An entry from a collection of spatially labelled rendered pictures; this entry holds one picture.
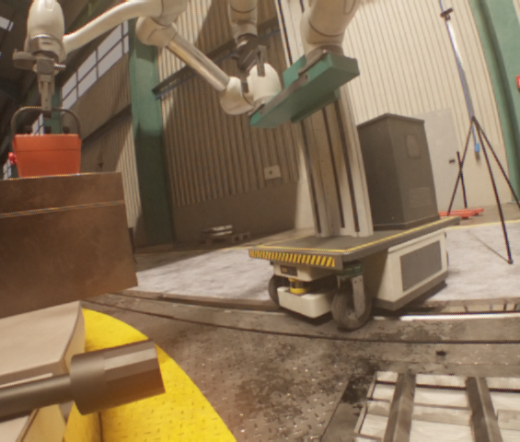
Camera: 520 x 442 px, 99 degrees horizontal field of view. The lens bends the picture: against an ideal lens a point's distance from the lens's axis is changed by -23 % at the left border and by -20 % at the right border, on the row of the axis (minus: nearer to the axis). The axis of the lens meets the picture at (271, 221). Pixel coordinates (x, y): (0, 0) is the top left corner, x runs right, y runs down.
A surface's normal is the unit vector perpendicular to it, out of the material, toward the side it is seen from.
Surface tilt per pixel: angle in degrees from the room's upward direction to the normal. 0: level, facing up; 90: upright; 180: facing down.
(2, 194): 90
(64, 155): 97
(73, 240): 90
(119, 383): 80
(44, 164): 97
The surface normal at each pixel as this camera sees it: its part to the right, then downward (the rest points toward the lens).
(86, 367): 0.20, -0.77
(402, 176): 0.50, -0.05
